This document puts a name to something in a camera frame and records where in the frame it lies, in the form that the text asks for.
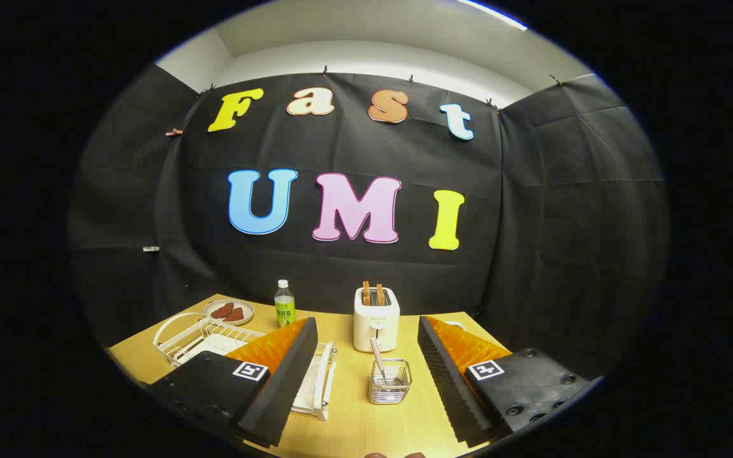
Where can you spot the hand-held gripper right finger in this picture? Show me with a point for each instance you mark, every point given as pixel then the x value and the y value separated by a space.
pixel 446 375

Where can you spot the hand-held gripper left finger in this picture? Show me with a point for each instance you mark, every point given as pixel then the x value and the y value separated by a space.
pixel 290 375

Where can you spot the white divided dish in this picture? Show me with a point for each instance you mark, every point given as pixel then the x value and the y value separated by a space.
pixel 459 324

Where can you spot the green label drink bottle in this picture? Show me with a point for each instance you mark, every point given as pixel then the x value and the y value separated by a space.
pixel 284 312

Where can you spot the small beige saucer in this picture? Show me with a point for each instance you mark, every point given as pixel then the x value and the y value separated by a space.
pixel 247 308

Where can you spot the white drain tray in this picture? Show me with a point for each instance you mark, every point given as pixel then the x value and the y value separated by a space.
pixel 214 347

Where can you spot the red-brown sausage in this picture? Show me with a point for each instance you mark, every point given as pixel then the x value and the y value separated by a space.
pixel 222 310
pixel 235 315

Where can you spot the white toaster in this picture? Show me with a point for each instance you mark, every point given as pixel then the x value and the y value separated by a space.
pixel 376 327

